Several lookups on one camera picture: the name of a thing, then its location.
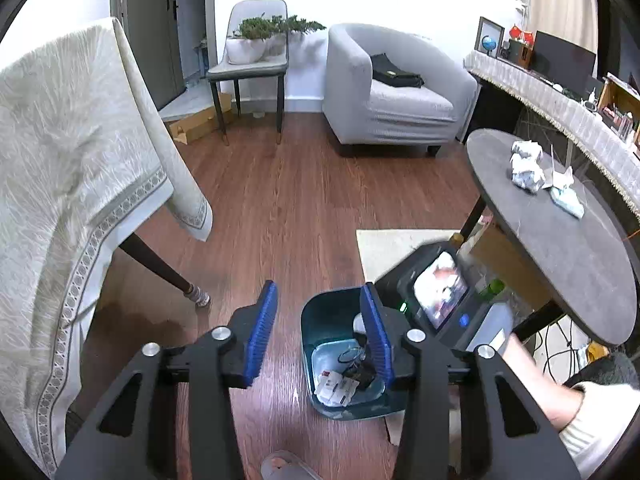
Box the dark wooden table leg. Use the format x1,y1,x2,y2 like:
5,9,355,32
120,232,212,309

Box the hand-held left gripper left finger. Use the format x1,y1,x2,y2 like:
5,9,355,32
55,280,279,480

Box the potted plant large white pot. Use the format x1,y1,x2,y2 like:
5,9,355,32
226,16,275,65

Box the teal trash bin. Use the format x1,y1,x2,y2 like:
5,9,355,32
300,287,413,421

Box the large crumpled white paper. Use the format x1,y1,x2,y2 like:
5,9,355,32
509,157,547,194

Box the open cardboard storage box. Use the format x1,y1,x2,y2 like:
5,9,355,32
597,74,640,151

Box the fringed beige desk cloth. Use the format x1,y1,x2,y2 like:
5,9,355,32
464,50,640,221

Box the grey armchair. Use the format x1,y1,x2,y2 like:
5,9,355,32
322,22,478,157

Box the beige patterned tablecloth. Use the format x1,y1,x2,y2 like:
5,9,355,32
0,16,213,478

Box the small crumpled white paper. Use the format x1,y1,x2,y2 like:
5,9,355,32
511,140,544,161

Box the flat cardboard box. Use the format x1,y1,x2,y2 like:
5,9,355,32
167,92,233,145

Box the beige floor rug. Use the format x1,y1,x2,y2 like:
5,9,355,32
356,228,461,286

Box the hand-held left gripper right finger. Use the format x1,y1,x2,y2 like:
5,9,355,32
360,282,581,480

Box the potted plant small white pot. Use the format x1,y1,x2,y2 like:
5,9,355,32
265,14,327,56

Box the black cables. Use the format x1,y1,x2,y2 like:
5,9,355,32
542,317,596,376

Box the dark grey fuzzy cloth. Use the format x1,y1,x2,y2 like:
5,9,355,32
565,352,640,391

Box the grey picture frame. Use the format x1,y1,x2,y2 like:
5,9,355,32
474,16,506,58

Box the blue white tissue pack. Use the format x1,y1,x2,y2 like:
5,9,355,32
550,187,586,219

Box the black monitor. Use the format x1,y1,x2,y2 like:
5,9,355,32
530,30,597,96

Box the brown cardboard box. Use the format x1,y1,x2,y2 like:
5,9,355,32
470,220,551,311

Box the round grey stone table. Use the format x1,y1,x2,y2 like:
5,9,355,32
459,128,638,347

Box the grey-green door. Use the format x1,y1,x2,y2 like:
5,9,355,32
111,0,217,111

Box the small wooden box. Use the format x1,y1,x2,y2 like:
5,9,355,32
507,39,533,68

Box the grey dining chair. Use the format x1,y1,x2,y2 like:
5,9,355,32
206,0,290,147

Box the green bottle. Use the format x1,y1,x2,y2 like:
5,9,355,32
475,279,506,303

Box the person's right forearm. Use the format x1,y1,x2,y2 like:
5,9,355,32
501,335,640,480

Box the beige curtain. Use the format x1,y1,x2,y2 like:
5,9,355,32
525,0,601,56

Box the red white packaging box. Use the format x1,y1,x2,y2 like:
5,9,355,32
317,370,361,406

